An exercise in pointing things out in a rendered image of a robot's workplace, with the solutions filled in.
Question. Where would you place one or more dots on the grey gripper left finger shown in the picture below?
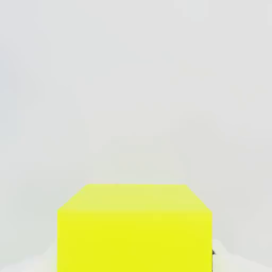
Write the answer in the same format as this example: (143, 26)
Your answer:
(38, 262)

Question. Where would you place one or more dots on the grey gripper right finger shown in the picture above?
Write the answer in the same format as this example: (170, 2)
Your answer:
(233, 261)

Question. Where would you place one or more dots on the small yellow cube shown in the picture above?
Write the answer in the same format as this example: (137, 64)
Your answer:
(134, 238)

